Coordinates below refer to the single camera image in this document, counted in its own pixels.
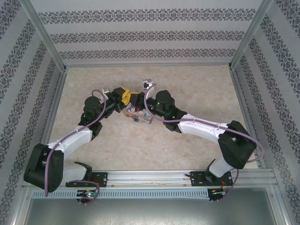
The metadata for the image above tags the left controller board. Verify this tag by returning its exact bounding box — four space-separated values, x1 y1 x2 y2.
76 189 98 198

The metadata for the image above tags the slotted grey cable duct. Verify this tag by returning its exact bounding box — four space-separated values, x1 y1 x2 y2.
31 188 210 200

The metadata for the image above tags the controller board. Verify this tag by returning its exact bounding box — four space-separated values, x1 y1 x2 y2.
76 189 98 198
209 188 226 202

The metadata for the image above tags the aluminium mounting rail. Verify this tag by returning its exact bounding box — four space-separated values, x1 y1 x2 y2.
22 168 275 188

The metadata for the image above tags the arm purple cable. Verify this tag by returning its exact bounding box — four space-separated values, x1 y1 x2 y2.
44 89 111 206
143 83 264 203

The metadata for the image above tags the aluminium frame post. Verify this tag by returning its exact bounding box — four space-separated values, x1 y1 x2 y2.
19 0 68 73
229 0 275 69

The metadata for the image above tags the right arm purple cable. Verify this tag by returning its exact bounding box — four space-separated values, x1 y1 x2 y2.
143 83 264 203

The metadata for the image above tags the aluminium side rail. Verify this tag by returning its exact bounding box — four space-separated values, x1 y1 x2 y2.
229 66 268 169
40 67 69 143

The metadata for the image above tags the right controller board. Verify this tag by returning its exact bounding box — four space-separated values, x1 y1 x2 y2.
209 188 226 202

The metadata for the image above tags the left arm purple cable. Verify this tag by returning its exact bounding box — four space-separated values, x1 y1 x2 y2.
44 89 111 206

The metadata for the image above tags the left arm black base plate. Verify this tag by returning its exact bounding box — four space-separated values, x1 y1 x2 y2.
65 172 109 188

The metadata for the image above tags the printed tin box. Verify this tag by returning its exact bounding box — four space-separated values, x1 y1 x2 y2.
121 104 154 125

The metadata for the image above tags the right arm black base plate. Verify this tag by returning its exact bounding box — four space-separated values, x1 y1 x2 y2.
190 171 233 188

